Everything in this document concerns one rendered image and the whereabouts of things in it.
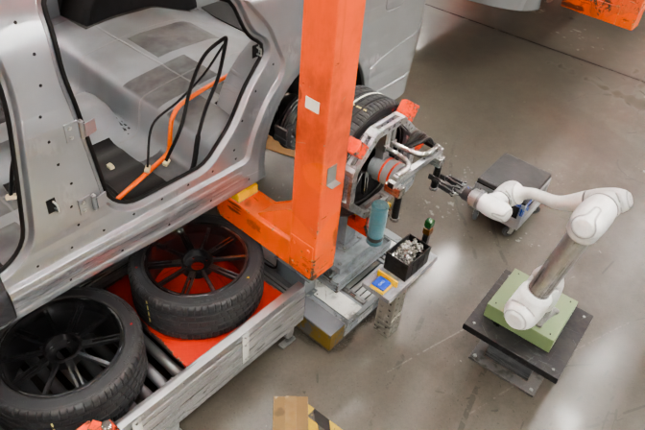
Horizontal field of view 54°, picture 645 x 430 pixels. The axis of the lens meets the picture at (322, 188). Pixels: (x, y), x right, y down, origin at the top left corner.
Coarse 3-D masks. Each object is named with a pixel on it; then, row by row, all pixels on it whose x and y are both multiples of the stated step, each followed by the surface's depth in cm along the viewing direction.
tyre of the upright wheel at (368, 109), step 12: (360, 96) 308; (372, 96) 310; (384, 96) 315; (360, 108) 301; (372, 108) 300; (384, 108) 306; (396, 108) 316; (360, 120) 297; (372, 120) 303; (360, 132) 299; (360, 204) 336
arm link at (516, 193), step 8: (504, 184) 312; (512, 184) 309; (520, 184) 310; (504, 192) 307; (512, 192) 306; (520, 192) 305; (528, 192) 302; (536, 192) 296; (544, 192) 291; (584, 192) 268; (512, 200) 307; (520, 200) 307; (536, 200) 296; (544, 200) 286; (552, 200) 280; (560, 200) 276; (568, 200) 273; (576, 200) 269; (560, 208) 278; (568, 208) 274
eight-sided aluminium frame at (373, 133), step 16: (384, 128) 299; (416, 128) 324; (368, 144) 296; (352, 160) 297; (400, 160) 341; (352, 176) 296; (352, 192) 304; (384, 192) 341; (352, 208) 311; (368, 208) 329
